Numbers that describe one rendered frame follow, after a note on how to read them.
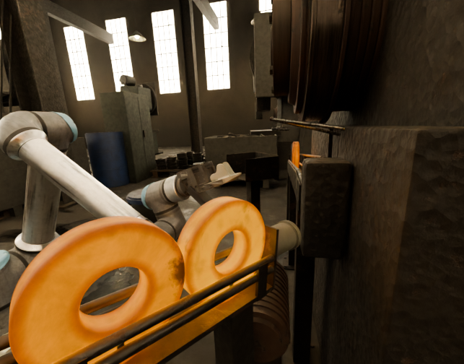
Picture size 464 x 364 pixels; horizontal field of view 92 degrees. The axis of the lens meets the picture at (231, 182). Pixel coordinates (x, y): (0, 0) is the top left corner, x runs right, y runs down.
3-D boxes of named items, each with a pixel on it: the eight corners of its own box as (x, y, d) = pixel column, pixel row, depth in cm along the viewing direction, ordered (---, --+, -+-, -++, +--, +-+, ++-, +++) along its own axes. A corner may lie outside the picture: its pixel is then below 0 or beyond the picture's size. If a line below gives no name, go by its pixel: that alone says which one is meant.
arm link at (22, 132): (-27, 100, 63) (165, 249, 63) (22, 103, 75) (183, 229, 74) (-34, 134, 67) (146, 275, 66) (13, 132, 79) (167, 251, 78)
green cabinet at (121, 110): (114, 183, 399) (98, 92, 364) (138, 174, 466) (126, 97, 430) (138, 183, 389) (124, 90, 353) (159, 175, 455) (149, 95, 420)
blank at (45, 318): (187, 211, 26) (172, 204, 29) (-5, 248, 16) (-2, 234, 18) (185, 328, 29) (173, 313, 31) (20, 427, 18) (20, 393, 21)
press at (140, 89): (118, 157, 798) (104, 74, 734) (142, 153, 903) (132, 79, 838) (149, 157, 747) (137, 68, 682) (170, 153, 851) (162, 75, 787)
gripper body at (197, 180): (201, 163, 66) (171, 174, 72) (211, 191, 67) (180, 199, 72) (213, 159, 73) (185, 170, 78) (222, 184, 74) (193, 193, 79)
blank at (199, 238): (269, 193, 37) (253, 190, 39) (186, 210, 26) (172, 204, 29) (263, 280, 39) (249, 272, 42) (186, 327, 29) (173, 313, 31)
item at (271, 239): (274, 289, 39) (279, 229, 37) (272, 290, 38) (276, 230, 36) (243, 270, 44) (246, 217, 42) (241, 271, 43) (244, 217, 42)
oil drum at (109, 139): (139, 180, 416) (132, 130, 394) (117, 188, 359) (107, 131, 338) (111, 179, 428) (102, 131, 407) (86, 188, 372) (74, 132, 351)
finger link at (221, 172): (231, 159, 63) (204, 168, 67) (238, 180, 63) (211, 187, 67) (235, 158, 65) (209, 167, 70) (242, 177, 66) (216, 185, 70)
